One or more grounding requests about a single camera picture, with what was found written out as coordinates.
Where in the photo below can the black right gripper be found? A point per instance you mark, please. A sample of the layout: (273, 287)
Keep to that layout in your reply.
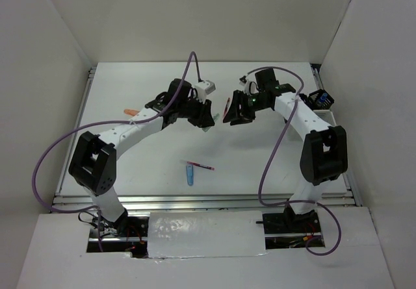
(239, 97)

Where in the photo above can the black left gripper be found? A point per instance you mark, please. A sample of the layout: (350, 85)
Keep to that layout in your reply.
(205, 118)

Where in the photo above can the green lead case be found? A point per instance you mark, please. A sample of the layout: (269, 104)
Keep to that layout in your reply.
(215, 118)

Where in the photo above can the red gel pen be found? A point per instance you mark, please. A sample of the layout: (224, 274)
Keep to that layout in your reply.
(226, 108)
(206, 167)

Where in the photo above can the clear spray bottle blue cap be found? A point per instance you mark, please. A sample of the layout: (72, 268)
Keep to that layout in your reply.
(323, 97)

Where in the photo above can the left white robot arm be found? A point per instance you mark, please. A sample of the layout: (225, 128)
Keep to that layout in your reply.
(93, 164)

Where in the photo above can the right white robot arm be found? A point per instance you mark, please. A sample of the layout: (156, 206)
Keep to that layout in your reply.
(324, 153)

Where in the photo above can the blue lead case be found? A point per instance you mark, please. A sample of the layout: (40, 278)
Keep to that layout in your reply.
(190, 174)

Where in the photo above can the orange lead case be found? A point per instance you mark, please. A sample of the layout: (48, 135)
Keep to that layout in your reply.
(131, 112)

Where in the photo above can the white mesh organizer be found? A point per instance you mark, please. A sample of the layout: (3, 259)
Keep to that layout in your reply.
(327, 116)

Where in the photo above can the white foil cover board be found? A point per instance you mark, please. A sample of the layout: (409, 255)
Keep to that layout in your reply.
(205, 234)

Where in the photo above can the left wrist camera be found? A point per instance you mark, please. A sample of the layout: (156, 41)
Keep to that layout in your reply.
(203, 89)

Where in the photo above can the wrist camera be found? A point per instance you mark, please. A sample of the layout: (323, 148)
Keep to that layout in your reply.
(250, 87)
(203, 89)

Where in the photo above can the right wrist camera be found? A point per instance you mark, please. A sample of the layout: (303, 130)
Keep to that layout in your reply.
(250, 87)

